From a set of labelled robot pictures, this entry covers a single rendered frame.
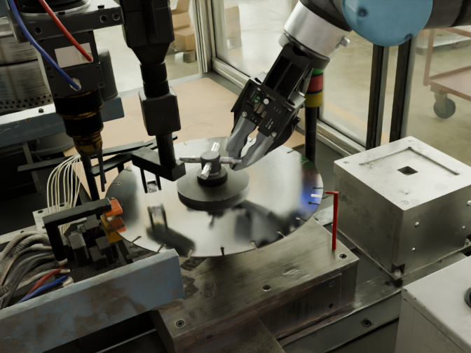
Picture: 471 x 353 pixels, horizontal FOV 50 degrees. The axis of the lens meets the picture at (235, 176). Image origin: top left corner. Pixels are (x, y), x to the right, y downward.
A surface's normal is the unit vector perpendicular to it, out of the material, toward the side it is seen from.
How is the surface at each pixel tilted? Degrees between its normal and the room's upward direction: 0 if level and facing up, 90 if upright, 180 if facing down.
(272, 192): 0
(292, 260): 0
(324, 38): 91
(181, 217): 0
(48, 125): 90
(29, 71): 90
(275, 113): 79
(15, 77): 90
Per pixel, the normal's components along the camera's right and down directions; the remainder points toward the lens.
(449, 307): -0.07, -0.85
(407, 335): -0.89, 0.29
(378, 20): 0.09, 0.55
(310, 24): -0.40, 0.27
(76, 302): 0.44, 0.44
